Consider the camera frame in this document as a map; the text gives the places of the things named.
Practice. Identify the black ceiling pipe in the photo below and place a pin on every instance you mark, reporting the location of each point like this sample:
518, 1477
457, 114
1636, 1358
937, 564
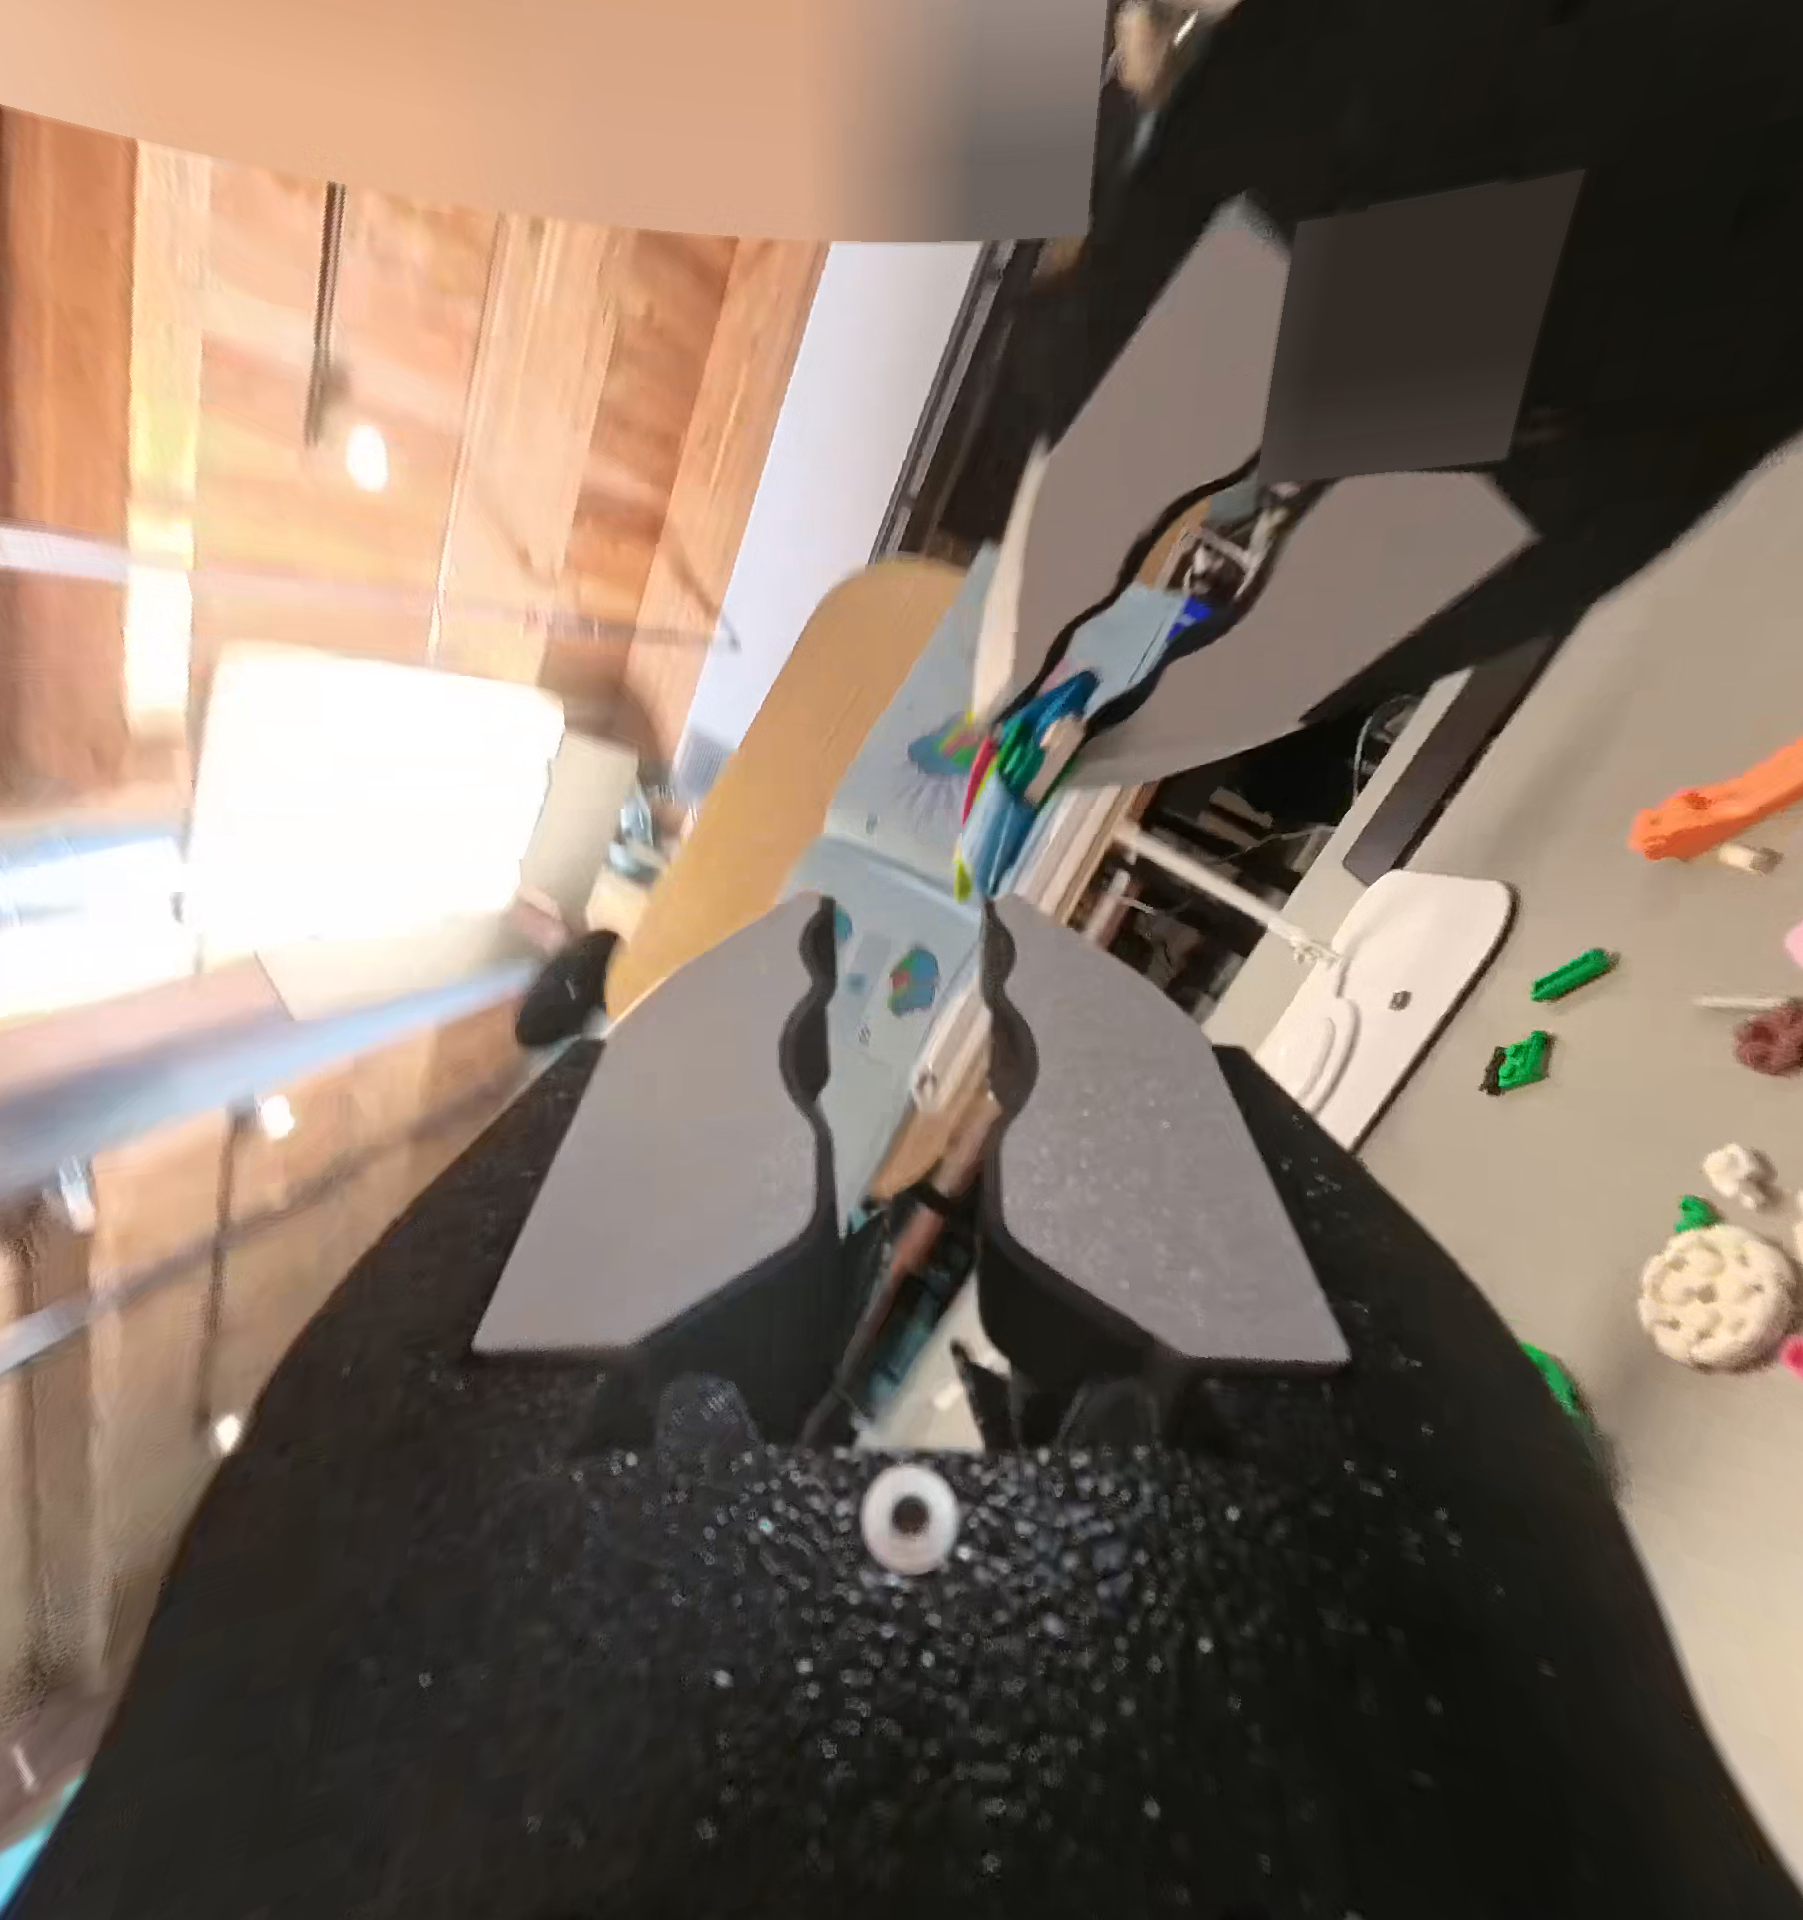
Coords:
328, 314

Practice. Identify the colourful lego model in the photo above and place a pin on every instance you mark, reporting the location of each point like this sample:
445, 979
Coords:
1013, 757

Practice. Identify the grey lego bar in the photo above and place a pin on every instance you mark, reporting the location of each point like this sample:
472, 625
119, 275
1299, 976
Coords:
1726, 1001

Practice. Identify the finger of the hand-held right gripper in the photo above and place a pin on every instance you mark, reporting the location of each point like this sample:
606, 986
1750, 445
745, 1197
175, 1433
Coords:
1336, 616
1140, 435

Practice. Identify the green lego beam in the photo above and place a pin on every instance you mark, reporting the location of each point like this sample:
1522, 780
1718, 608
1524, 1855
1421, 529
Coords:
1573, 976

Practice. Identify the brown round lego plate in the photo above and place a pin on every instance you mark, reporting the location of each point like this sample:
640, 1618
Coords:
1782, 1037

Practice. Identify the small green lego leaf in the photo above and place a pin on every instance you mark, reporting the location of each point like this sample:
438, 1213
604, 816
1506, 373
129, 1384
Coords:
1693, 1213

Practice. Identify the small green lego piece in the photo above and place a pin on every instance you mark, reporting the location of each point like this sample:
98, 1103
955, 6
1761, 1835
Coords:
1518, 1062

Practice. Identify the grey flat panel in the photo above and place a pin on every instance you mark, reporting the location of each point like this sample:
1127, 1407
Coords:
594, 812

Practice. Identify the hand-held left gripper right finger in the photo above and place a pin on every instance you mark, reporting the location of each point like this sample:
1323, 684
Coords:
1156, 1171

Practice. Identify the white rounded base plate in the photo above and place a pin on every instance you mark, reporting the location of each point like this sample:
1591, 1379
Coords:
1396, 990

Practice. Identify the bright studio light panel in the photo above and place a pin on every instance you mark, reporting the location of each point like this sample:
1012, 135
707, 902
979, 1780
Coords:
362, 780

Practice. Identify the lego instruction booklet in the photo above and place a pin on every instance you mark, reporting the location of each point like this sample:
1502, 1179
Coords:
878, 780

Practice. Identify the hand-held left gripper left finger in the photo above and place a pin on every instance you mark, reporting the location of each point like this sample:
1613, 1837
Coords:
661, 1155

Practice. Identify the small cream lego piece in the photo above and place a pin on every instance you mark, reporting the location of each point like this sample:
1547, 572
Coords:
1750, 859

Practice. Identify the orange lego separator tool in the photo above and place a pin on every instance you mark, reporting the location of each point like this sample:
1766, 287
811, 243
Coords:
1741, 794

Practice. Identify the round ceiling lamp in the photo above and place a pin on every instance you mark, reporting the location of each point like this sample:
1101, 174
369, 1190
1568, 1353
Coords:
366, 456

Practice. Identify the wooden booklet board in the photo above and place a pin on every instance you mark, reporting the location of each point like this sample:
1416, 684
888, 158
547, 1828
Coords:
781, 750

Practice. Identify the black round stand base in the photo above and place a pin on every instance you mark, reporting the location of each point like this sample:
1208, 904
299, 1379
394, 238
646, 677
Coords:
563, 990

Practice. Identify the white round lego plate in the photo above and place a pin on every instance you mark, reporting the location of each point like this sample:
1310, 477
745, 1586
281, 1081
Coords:
1723, 1297

